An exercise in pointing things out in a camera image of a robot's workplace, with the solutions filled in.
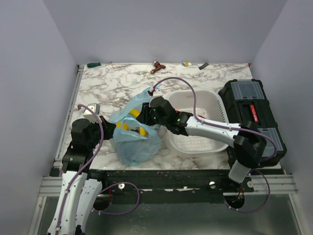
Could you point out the yellow hex key set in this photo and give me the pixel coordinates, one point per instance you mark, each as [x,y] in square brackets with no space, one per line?
[188,64]

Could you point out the yellow fake banana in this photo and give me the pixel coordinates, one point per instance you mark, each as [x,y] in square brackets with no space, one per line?
[135,113]

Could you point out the light blue plastic bag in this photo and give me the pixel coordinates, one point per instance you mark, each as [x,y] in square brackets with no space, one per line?
[131,148]

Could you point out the aluminium frame rail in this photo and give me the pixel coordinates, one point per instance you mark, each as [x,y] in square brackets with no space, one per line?
[69,114]
[277,184]

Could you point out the brown brass tap fitting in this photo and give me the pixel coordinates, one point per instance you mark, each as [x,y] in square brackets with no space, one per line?
[158,66]

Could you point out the black plastic toolbox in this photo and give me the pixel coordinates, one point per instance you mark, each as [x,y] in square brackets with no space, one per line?
[245,100]

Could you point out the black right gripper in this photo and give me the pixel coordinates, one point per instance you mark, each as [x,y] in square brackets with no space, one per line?
[144,118]

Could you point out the small dark metal tool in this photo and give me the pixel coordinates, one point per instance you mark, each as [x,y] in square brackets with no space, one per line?
[203,66]

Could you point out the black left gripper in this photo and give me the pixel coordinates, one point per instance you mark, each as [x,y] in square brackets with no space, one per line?
[109,128]

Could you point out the aluminium frame rail front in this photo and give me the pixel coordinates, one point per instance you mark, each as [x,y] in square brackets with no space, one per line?
[277,184]

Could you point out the aluminium frame rail left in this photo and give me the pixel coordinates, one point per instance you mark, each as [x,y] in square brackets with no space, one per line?
[69,114]

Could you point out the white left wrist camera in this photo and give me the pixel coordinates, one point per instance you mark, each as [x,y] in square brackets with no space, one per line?
[89,114]

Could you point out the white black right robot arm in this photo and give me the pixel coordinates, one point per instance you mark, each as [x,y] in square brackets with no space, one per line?
[248,144]

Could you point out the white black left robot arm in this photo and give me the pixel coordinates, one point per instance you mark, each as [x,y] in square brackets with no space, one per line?
[80,184]

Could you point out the white plastic basket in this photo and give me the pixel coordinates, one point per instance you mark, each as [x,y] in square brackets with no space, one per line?
[209,105]

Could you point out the green handled screwdriver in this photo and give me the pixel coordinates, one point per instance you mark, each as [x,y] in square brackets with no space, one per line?
[93,65]

